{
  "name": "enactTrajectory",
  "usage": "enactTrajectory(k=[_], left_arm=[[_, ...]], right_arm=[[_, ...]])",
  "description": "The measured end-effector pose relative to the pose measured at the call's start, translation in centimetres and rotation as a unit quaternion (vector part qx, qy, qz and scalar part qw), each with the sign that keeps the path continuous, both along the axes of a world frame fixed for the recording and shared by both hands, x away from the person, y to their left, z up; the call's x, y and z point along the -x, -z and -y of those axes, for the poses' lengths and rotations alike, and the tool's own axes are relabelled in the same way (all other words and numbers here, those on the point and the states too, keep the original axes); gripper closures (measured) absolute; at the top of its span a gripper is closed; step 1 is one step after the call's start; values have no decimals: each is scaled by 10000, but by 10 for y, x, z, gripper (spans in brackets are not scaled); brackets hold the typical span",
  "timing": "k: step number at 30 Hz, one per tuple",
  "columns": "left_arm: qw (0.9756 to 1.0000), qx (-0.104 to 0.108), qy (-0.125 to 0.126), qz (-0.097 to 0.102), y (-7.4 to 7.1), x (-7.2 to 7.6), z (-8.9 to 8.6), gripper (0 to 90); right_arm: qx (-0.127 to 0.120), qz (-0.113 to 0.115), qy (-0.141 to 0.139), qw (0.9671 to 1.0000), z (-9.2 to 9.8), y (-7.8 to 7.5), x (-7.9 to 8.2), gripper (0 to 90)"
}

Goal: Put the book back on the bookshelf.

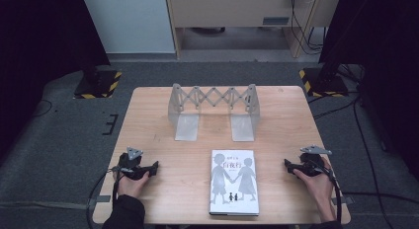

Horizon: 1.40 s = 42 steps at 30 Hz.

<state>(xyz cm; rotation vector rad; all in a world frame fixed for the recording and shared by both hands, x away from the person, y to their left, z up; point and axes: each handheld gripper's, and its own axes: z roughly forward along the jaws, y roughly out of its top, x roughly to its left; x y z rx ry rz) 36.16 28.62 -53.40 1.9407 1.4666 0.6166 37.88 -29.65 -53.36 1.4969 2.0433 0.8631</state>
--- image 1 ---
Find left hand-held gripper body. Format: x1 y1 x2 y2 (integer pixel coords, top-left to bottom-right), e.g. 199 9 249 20
111 146 149 182

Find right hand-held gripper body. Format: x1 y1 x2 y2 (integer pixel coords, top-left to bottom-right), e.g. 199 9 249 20
297 144 333 178

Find white book with grey figures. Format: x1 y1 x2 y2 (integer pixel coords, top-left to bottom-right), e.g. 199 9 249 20
209 149 260 217

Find expandable metal bookend rack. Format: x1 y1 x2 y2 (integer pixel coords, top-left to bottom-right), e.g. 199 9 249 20
167 83 262 143

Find person's left hand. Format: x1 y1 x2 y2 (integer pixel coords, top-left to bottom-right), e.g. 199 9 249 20
113 172 150 199

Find person's right hand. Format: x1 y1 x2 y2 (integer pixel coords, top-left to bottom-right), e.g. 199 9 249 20
293 158 335 203

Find grey tape strip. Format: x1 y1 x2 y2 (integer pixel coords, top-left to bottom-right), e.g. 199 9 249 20
88 194 112 204
330 195 356 206

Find black floor tape mark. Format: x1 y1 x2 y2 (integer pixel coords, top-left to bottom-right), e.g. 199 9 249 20
101 114 120 136

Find striped black stand base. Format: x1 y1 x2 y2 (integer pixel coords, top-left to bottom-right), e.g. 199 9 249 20
73 69 124 100
298 67 350 99

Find black curtain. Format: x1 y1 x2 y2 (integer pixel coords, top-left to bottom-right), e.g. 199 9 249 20
0 0 112 161
317 0 419 183

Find white panel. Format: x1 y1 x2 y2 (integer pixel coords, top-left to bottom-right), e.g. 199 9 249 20
80 0 177 55

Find light wooden desk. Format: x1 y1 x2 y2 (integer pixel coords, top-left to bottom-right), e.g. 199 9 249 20
164 0 342 61

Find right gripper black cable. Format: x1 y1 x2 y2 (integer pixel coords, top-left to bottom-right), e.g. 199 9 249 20
309 159 343 224

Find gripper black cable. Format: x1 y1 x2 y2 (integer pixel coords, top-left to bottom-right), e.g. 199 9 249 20
85 166 125 229
309 159 343 224

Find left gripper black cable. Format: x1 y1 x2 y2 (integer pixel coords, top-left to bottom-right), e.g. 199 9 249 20
85 166 125 229

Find long black floor cable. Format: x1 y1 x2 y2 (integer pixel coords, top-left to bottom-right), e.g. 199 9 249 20
307 90 419 229

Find thin black floor cable loop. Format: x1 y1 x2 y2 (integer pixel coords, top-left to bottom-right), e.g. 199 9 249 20
30 98 54 118

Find black hanging cables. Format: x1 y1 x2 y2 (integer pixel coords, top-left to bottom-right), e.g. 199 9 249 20
289 0 327 56

